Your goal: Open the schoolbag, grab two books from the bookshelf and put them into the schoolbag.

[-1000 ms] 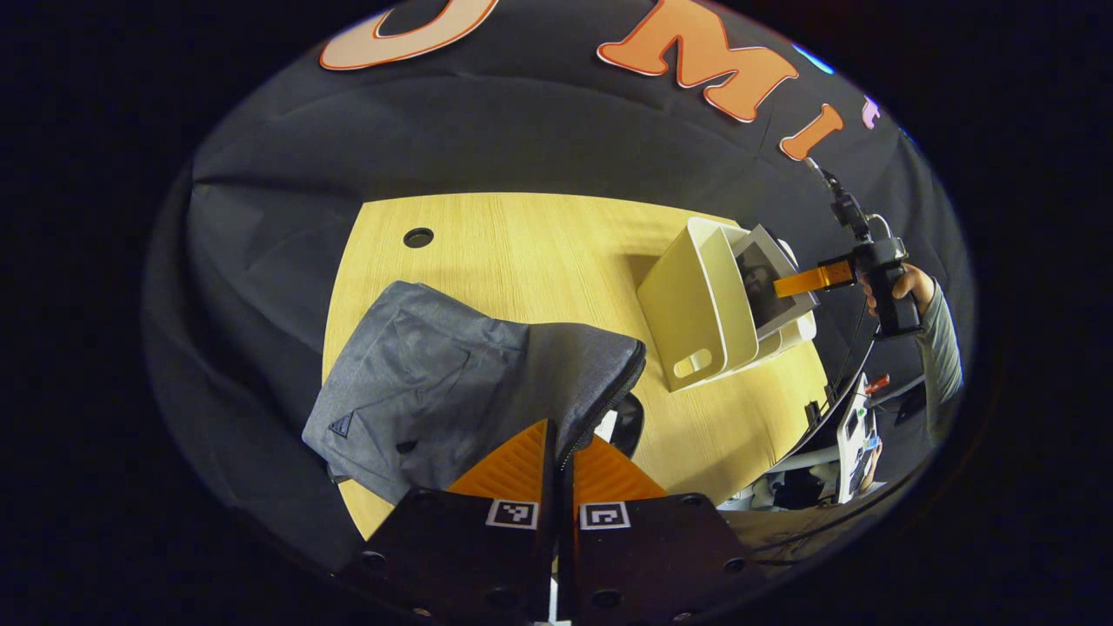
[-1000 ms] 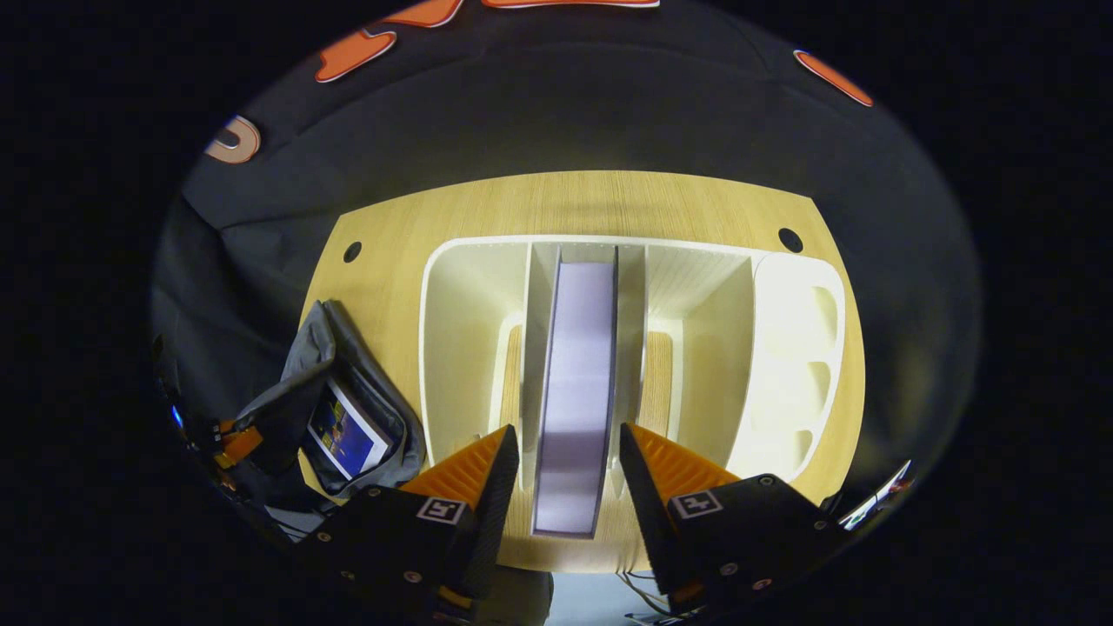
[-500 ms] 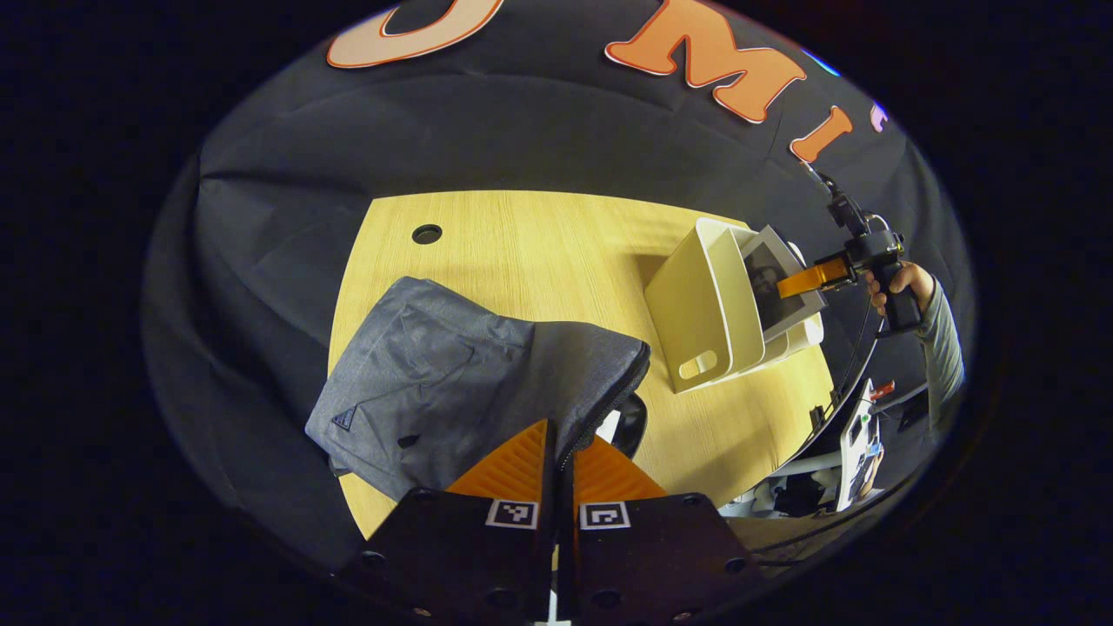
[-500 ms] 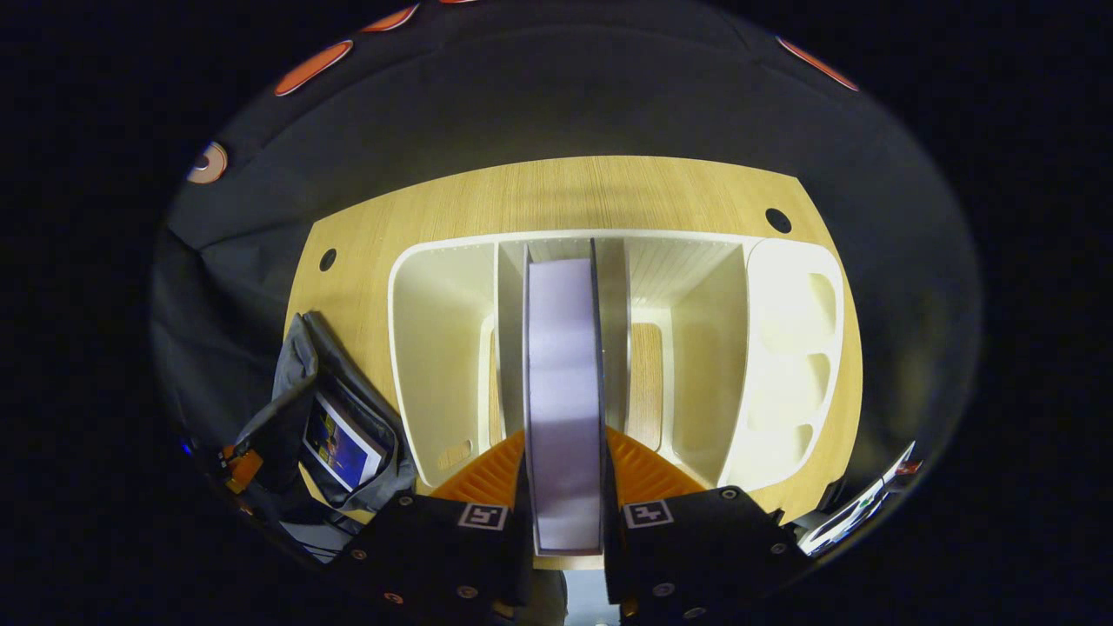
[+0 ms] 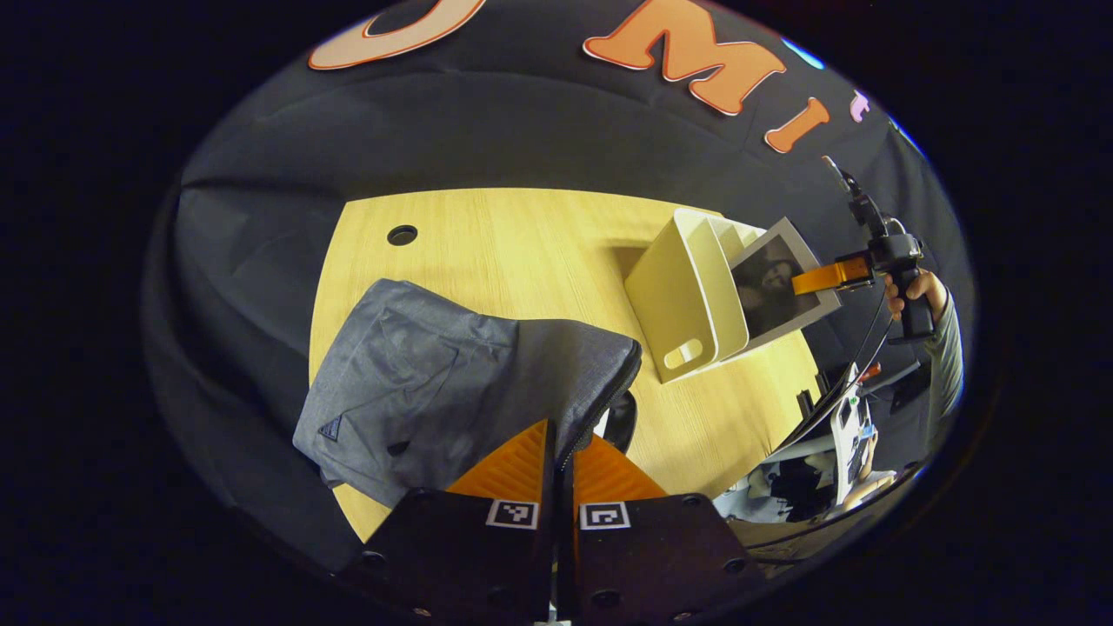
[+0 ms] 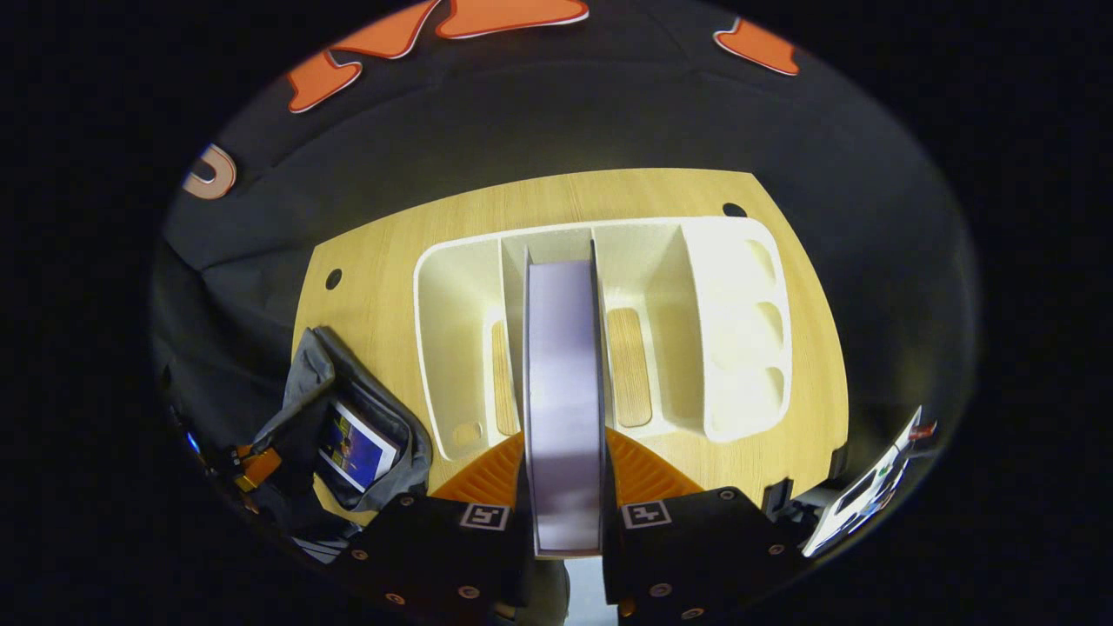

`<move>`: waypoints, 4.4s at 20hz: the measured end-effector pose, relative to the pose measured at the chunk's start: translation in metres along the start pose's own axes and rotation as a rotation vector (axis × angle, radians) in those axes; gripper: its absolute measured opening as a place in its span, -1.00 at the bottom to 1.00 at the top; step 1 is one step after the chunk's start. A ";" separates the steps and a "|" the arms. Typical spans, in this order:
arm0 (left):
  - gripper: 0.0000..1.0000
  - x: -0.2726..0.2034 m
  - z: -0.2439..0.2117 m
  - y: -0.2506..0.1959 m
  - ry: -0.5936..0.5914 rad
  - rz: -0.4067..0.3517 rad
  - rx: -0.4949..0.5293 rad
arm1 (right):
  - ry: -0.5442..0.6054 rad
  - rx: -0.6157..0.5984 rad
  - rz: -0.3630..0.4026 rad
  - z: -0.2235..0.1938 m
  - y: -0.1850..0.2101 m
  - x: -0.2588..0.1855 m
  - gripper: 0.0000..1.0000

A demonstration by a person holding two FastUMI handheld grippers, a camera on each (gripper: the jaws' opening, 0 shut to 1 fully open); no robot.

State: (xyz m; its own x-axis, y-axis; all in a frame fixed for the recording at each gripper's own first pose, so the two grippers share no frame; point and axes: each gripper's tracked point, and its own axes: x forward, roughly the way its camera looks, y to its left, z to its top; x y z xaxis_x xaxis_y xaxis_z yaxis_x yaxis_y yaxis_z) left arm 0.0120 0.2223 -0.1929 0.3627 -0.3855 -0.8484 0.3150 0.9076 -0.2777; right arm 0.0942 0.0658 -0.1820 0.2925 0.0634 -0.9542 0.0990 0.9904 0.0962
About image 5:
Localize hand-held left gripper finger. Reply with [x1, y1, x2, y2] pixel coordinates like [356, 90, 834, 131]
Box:
[338, 418, 558, 626]
[560, 433, 767, 626]

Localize dark picture cover book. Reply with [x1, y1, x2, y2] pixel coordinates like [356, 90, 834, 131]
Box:
[728, 216, 843, 343]

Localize cream plastic bookshelf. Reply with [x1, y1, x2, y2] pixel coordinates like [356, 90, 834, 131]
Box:
[623, 206, 769, 386]

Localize grey schoolbag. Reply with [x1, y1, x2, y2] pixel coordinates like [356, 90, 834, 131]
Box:
[292, 277, 645, 510]

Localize white office desk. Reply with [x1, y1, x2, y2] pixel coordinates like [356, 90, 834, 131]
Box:
[830, 374, 876, 505]

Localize person's brown trousers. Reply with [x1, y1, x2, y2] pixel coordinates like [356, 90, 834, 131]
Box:
[726, 513, 862, 566]

